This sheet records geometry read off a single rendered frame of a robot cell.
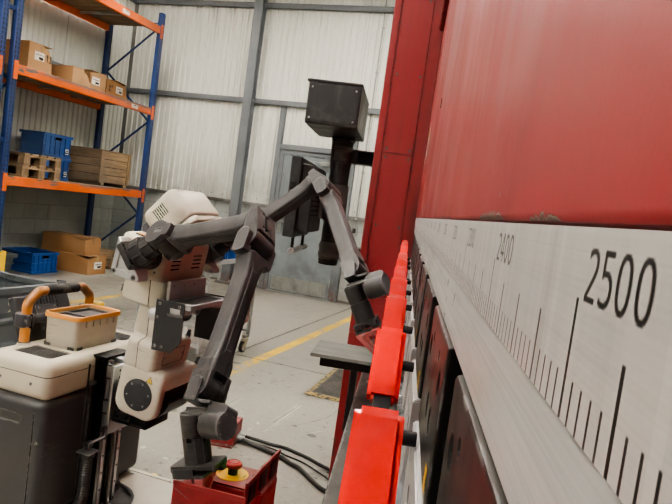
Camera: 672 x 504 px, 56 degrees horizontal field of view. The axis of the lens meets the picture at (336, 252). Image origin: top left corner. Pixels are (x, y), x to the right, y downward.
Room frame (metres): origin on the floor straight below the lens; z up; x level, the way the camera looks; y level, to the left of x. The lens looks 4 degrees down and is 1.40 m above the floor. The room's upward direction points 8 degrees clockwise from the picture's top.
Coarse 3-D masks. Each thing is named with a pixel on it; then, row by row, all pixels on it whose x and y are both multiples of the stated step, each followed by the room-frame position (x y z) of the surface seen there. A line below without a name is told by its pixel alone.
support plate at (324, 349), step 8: (320, 344) 1.79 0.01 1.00; (328, 344) 1.81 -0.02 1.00; (336, 344) 1.82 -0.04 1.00; (344, 344) 1.84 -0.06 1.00; (312, 352) 1.68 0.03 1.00; (320, 352) 1.69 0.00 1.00; (328, 352) 1.71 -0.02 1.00; (336, 352) 1.72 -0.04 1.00; (344, 352) 1.73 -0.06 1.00; (352, 352) 1.75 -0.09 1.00; (360, 352) 1.76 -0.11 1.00; (368, 352) 1.77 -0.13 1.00; (344, 360) 1.67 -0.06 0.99; (352, 360) 1.67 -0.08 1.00; (360, 360) 1.66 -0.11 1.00; (368, 360) 1.68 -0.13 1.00
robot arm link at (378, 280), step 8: (352, 264) 1.78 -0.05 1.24; (344, 272) 1.78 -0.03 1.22; (352, 272) 1.76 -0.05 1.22; (376, 272) 1.74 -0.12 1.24; (352, 280) 1.77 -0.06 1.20; (368, 280) 1.73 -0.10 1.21; (376, 280) 1.71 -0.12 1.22; (384, 280) 1.72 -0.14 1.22; (368, 288) 1.71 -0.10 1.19; (376, 288) 1.70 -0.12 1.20; (384, 288) 1.70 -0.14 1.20; (368, 296) 1.72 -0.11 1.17; (376, 296) 1.72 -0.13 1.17
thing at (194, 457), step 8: (184, 440) 1.26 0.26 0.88; (200, 440) 1.25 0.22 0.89; (208, 440) 1.27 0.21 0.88; (184, 448) 1.26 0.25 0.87; (192, 448) 1.25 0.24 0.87; (200, 448) 1.25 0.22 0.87; (208, 448) 1.26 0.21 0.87; (184, 456) 1.26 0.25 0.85; (192, 456) 1.25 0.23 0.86; (200, 456) 1.25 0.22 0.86; (208, 456) 1.26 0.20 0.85; (216, 456) 1.29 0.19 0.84; (224, 456) 1.29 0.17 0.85; (176, 464) 1.27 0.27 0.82; (184, 464) 1.26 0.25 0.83; (192, 464) 1.25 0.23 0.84; (200, 464) 1.25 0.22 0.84; (208, 464) 1.24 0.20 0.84; (216, 464) 1.24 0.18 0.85
